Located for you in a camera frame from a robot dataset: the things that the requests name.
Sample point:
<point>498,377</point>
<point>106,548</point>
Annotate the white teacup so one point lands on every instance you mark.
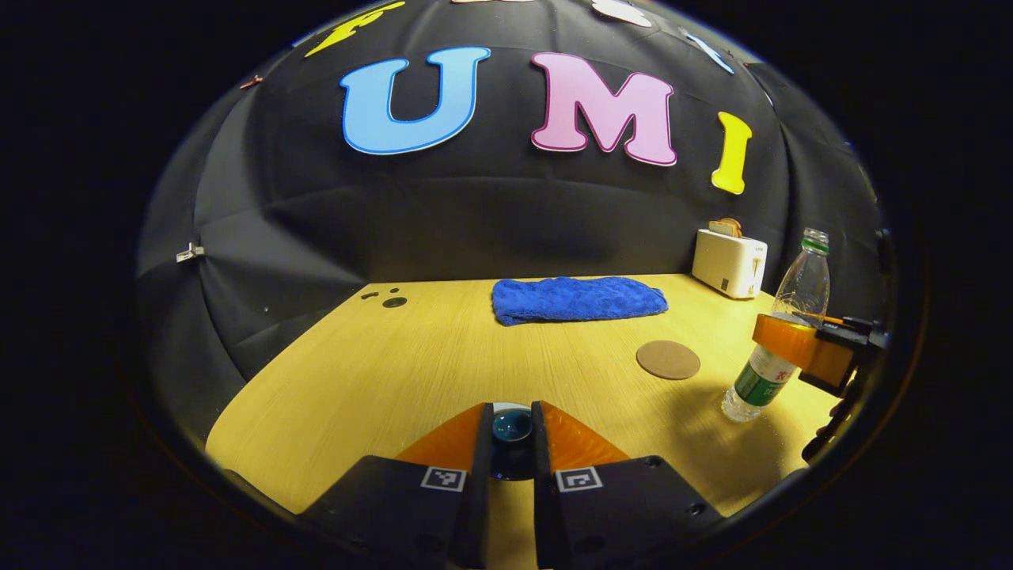
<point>506,406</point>

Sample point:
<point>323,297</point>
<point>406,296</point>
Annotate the white toaster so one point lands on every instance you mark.
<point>728,265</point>

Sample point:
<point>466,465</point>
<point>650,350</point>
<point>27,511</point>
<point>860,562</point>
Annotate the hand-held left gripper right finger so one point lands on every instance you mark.
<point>544,514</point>

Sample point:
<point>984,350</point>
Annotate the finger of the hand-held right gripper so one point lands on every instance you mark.
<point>819,318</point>
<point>803,348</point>

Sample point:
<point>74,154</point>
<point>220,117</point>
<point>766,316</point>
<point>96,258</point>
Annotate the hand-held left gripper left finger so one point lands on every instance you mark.
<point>477,514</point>

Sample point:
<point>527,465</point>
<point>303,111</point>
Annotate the toasted bread slice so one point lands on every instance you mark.
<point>718,229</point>
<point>736,226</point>

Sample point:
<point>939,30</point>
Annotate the silver metal clip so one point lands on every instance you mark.
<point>190,253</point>

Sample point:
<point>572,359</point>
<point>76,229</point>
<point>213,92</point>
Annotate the blue towel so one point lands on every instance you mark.
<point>578,299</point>

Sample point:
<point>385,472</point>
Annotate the round brown coaster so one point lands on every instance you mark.
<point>669,360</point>

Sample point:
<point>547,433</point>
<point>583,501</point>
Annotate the clear plastic water bottle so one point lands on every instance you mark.
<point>803,285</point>

